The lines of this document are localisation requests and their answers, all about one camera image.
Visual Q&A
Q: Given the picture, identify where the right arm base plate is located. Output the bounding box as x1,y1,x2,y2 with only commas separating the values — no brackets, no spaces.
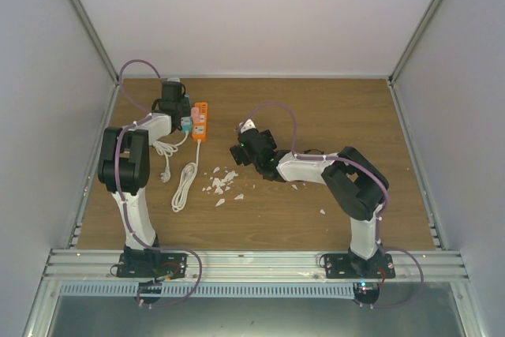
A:
320,251,396,279

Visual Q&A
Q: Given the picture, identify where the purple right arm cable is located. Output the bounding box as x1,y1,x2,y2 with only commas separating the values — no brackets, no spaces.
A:
246,100,425,309

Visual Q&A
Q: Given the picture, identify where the orange power strip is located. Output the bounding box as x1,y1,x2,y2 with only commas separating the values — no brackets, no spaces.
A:
192,102,208,142

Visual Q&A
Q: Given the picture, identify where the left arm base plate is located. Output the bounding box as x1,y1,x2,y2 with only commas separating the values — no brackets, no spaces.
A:
110,249,188,280

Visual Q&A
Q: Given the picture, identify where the white bundled orange-strip cable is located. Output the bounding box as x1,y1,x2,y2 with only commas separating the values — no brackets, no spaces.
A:
170,140,204,214

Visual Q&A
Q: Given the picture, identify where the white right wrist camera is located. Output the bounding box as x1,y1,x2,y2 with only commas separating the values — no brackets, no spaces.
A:
236,119,256,134

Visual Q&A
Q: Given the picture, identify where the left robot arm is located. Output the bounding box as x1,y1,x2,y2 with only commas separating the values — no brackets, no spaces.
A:
98,78,193,277

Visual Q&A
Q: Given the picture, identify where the teal power strip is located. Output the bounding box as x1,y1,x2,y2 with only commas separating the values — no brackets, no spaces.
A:
181,95,192,118

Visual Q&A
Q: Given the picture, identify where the slotted cable duct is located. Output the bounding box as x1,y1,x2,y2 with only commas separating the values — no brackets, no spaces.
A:
60,281,354,299

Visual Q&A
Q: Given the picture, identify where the white debris pile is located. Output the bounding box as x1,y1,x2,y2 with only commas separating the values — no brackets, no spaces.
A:
201,167,245,208

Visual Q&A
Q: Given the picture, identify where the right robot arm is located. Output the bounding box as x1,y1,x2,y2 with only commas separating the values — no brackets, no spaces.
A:
230,127,390,278

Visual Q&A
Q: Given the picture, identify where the pink plug adapter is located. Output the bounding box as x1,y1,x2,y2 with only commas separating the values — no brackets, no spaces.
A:
191,107,200,124

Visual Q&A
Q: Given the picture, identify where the white coiled teal-strip cable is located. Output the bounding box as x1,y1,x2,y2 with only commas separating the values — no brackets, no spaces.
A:
151,131,190,185

